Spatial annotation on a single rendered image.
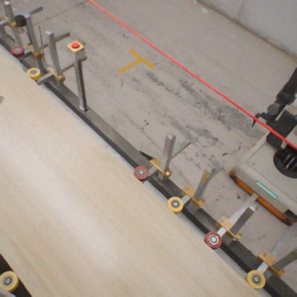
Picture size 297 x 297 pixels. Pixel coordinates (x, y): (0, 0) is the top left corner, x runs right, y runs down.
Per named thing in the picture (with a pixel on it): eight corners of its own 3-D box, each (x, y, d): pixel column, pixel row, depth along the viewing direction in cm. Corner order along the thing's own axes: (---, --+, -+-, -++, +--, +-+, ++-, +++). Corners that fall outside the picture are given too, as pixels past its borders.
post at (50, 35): (61, 86, 233) (50, 28, 194) (64, 89, 232) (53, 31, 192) (57, 88, 232) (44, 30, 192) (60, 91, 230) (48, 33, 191)
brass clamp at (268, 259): (260, 250, 165) (264, 247, 161) (283, 270, 160) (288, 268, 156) (254, 259, 162) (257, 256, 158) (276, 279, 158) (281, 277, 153)
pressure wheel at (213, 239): (213, 257, 162) (219, 250, 152) (198, 250, 163) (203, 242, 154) (218, 242, 166) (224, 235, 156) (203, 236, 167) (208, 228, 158)
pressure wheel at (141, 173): (147, 188, 180) (148, 178, 171) (132, 187, 180) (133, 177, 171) (147, 176, 185) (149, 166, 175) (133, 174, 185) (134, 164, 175)
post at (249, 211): (224, 236, 183) (253, 200, 143) (229, 241, 182) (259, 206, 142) (220, 241, 181) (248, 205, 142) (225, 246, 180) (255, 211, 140)
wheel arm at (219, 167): (217, 166, 193) (219, 163, 190) (221, 170, 192) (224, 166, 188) (167, 213, 174) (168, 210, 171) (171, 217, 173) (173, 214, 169)
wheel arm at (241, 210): (251, 195, 185) (254, 191, 181) (256, 199, 183) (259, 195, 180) (202, 247, 166) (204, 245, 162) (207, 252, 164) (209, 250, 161)
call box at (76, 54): (78, 51, 188) (76, 40, 181) (85, 57, 185) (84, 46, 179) (68, 56, 185) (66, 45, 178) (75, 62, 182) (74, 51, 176)
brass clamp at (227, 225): (221, 218, 176) (224, 214, 171) (241, 235, 171) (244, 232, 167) (214, 225, 173) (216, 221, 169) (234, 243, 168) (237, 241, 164)
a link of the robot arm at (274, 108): (297, 96, 169) (282, 87, 172) (291, 100, 160) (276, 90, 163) (283, 115, 175) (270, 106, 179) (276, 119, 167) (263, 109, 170)
